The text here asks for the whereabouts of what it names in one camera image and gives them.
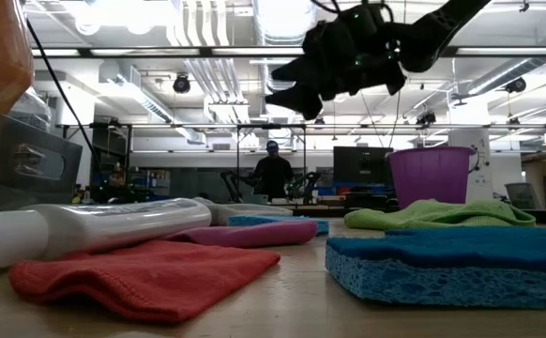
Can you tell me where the large black monitor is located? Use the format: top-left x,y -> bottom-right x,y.
332,146 -> 394,187

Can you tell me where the black aluminium rig frame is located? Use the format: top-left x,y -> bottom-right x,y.
31,45 -> 546,227

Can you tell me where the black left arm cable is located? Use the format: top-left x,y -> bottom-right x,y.
25,18 -> 99,182

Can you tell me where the grey microfiber cloth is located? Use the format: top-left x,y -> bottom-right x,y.
192,196 -> 295,227

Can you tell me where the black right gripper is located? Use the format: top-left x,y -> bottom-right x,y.
264,2 -> 408,121

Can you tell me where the pink microfiber cloth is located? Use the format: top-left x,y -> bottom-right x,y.
162,220 -> 319,249

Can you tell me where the thick blue scrub sponge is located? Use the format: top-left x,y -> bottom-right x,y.
325,226 -> 546,312

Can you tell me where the green microfiber cloth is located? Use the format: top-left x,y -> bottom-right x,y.
344,198 -> 537,232

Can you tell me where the person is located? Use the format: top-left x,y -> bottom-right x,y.
103,167 -> 136,204
252,139 -> 296,201

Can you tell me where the thin blue cellulose sponge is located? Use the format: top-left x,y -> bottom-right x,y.
227,214 -> 330,237

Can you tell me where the white plastic restorer bottle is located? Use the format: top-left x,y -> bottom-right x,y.
0,197 -> 213,276

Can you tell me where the clear grey plastic bin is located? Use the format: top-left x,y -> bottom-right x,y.
0,108 -> 83,213

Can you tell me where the purple plastic bucket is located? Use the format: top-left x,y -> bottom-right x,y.
386,146 -> 477,210

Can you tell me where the red microfiber cloth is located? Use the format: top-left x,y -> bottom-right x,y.
8,239 -> 281,323

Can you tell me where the black ceiling spotlight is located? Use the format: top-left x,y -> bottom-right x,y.
173,73 -> 191,95
505,77 -> 528,95
416,111 -> 438,129

